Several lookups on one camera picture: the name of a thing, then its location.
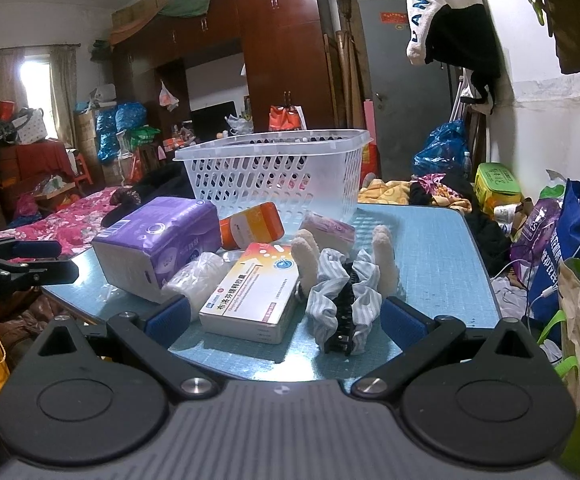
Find orange medicine box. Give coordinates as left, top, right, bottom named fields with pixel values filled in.
left=219, top=202, right=285, bottom=251

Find yellow patterned blanket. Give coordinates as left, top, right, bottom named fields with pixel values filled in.
left=359, top=180, right=472, bottom=213

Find purple plastic bag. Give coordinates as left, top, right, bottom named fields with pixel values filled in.
left=510, top=197, right=566, bottom=271

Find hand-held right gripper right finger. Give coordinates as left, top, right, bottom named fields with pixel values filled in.
left=351, top=296, right=541, bottom=403

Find pink tissue packet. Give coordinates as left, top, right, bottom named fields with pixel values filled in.
left=297, top=211, right=357, bottom=256

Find white medicine box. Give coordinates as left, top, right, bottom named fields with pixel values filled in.
left=199, top=242, right=301, bottom=345

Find black hanging garment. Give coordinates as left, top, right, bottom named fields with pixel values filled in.
left=425, top=4, right=502, bottom=116

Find white fuzzy sock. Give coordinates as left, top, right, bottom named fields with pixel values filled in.
left=372, top=225, right=401, bottom=296
left=291, top=230, right=328, bottom=286

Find black television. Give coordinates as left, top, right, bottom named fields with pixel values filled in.
left=190, top=101, right=238, bottom=142

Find clear plastic basket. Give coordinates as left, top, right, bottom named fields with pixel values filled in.
left=174, top=129, right=375, bottom=226

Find blue shopping bag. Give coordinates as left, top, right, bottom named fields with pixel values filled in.
left=527, top=180, right=580, bottom=346

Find pink floral bedspread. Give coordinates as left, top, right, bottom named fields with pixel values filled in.
left=0, top=186, right=138, bottom=261

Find black cloth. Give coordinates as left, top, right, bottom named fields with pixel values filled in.
left=110, top=162, right=195, bottom=206

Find white hoodie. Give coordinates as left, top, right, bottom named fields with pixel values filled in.
left=406, top=0, right=486, bottom=66

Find orange hanging bag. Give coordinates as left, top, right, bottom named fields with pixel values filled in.
left=269, top=105, right=307, bottom=132

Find clear plastic bag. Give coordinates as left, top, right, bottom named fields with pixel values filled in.
left=161, top=251, right=241, bottom=311

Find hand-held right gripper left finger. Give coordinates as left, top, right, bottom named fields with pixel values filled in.
left=34, top=294, right=221, bottom=403

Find grey door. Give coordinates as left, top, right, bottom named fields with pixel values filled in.
left=357, top=0, right=453, bottom=181

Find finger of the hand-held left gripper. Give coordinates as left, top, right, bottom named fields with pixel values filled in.
left=17, top=259, right=79, bottom=289
left=0, top=240, right=63, bottom=263

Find striped blue scrunchie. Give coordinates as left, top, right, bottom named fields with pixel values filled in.
left=305, top=247, right=395, bottom=356

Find dark clothing pile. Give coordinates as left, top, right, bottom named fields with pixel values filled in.
left=465, top=210, right=513, bottom=276

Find white hanging plastic bag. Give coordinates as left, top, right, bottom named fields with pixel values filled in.
left=159, top=81, right=179, bottom=111

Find brown wooden wardrobe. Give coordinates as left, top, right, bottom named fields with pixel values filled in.
left=111, top=0, right=338, bottom=136

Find blue plastic bag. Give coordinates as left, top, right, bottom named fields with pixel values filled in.
left=412, top=121, right=470, bottom=177

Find dark red cabinet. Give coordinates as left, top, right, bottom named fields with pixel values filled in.
left=0, top=141, right=75, bottom=196

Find green box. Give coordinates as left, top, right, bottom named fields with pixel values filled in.
left=474, top=162, right=523, bottom=218

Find blue patterned plastic bags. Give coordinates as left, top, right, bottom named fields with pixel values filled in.
left=97, top=102, right=148, bottom=161

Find purple tissue pack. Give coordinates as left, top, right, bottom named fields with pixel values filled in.
left=91, top=196, right=221, bottom=305

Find wooden boards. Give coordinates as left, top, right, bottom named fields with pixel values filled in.
left=325, top=0, right=365, bottom=131

